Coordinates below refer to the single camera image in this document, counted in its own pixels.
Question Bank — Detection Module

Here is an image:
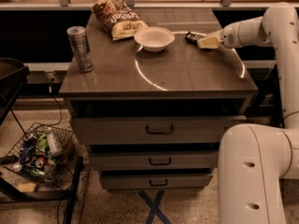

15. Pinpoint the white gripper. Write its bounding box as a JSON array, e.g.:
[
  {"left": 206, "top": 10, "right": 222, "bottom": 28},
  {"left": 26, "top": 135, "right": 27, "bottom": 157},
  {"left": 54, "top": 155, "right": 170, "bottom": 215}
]
[{"left": 197, "top": 22, "right": 241, "bottom": 49}]

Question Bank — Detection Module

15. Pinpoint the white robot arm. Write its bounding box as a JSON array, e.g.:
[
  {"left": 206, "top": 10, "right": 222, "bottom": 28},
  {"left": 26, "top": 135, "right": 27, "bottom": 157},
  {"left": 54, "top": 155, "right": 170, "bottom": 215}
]
[{"left": 197, "top": 2, "right": 299, "bottom": 224}]

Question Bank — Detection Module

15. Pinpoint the silver redbull can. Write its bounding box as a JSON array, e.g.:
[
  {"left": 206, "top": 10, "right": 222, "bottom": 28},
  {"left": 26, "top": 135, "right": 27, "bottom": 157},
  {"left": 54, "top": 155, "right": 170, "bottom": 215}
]
[{"left": 66, "top": 26, "right": 93, "bottom": 72}]

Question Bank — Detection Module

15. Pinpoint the white paper bowl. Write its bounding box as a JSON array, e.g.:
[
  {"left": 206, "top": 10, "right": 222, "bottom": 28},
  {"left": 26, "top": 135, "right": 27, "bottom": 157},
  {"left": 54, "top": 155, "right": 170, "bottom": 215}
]
[{"left": 134, "top": 27, "right": 175, "bottom": 52}]

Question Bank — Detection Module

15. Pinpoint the grey drawer cabinet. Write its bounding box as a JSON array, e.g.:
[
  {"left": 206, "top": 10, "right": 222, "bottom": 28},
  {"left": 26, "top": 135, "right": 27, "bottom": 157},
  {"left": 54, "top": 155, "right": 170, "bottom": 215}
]
[{"left": 60, "top": 8, "right": 257, "bottom": 177}]

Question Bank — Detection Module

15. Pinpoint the brown popcorn chip bag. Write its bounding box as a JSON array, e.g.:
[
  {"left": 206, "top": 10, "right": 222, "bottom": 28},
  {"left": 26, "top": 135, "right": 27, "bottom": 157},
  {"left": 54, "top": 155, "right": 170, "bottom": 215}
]
[{"left": 92, "top": 0, "right": 148, "bottom": 40}]

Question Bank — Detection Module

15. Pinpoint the middle grey drawer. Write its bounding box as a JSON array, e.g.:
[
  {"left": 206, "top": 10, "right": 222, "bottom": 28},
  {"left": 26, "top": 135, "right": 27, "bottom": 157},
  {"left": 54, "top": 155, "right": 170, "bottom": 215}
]
[{"left": 89, "top": 151, "right": 218, "bottom": 171}]

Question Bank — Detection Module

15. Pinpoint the grey drawer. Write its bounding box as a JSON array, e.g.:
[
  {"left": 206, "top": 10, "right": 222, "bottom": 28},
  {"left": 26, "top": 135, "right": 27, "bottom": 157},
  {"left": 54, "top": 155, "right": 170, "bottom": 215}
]
[
  {"left": 100, "top": 173, "right": 213, "bottom": 190},
  {"left": 70, "top": 116, "right": 247, "bottom": 145},
  {"left": 89, "top": 151, "right": 218, "bottom": 171}
]

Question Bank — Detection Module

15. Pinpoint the bottom grey drawer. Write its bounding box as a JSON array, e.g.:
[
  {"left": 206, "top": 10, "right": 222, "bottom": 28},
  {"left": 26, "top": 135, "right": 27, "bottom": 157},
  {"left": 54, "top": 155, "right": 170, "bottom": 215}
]
[{"left": 100, "top": 173, "right": 213, "bottom": 190}]

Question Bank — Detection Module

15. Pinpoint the top grey drawer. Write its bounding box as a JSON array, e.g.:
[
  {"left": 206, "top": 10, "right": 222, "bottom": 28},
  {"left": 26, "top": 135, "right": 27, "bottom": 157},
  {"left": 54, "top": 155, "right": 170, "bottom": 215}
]
[{"left": 70, "top": 116, "right": 247, "bottom": 145}]

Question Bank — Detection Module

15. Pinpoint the clear plastic bottle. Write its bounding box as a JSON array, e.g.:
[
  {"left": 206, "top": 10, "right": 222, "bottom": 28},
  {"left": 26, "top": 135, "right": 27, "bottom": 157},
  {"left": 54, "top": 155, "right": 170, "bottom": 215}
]
[{"left": 47, "top": 127, "right": 63, "bottom": 157}]

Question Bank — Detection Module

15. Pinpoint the black power cable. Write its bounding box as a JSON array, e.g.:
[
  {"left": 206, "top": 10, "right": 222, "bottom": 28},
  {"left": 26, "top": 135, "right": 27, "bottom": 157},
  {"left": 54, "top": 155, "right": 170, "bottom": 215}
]
[{"left": 36, "top": 77, "right": 64, "bottom": 128}]

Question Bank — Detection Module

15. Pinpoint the wire basket of trash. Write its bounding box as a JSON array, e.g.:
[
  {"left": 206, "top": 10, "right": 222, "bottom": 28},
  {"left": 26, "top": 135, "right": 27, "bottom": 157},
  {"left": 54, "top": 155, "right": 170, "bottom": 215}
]
[{"left": 0, "top": 123, "right": 75, "bottom": 183}]

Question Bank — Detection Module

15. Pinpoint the black cart frame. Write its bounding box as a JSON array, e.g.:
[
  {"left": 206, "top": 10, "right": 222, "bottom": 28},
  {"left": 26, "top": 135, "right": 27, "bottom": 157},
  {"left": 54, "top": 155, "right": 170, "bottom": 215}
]
[{"left": 0, "top": 58, "right": 83, "bottom": 224}]

